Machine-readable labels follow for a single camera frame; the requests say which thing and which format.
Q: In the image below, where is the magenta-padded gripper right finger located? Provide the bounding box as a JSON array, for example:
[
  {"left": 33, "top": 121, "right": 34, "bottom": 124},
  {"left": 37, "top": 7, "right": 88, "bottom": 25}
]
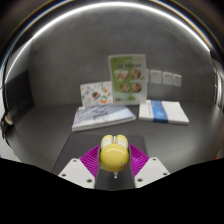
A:
[{"left": 128, "top": 143, "right": 171, "bottom": 189}]

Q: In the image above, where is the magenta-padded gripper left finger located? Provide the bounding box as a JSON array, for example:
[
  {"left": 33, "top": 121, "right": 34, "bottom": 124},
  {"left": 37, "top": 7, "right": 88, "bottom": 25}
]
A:
[{"left": 57, "top": 144, "right": 102, "bottom": 190}]

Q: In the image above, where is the yellow computer mouse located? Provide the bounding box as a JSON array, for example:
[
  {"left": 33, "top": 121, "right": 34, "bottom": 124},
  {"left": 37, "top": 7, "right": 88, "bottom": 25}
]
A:
[{"left": 98, "top": 134, "right": 131, "bottom": 180}]

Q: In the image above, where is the black mouse pad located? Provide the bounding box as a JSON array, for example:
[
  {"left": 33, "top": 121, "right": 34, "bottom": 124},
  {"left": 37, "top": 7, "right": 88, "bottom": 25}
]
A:
[{"left": 51, "top": 133, "right": 148, "bottom": 191}]

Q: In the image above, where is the white book with blue stripe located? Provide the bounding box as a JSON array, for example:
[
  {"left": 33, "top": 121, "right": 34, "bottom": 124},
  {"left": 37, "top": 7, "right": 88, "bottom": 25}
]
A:
[{"left": 138, "top": 99, "right": 190, "bottom": 126}]

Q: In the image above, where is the grey booklet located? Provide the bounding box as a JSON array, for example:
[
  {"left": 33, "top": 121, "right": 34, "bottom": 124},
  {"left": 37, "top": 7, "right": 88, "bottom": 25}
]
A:
[{"left": 71, "top": 103, "right": 137, "bottom": 133}]

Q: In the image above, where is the white card with colourful stickers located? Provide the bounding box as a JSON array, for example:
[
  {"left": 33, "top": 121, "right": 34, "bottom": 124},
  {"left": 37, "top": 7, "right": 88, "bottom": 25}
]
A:
[{"left": 79, "top": 80, "right": 114, "bottom": 107}]

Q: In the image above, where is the green standing leaflet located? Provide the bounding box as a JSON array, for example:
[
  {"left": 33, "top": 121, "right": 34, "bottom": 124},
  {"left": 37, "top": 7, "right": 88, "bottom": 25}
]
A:
[{"left": 107, "top": 53, "right": 148, "bottom": 106}]

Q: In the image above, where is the dark framed window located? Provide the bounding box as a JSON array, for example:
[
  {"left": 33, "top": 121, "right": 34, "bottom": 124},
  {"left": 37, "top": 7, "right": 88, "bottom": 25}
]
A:
[{"left": 214, "top": 61, "right": 224, "bottom": 112}]

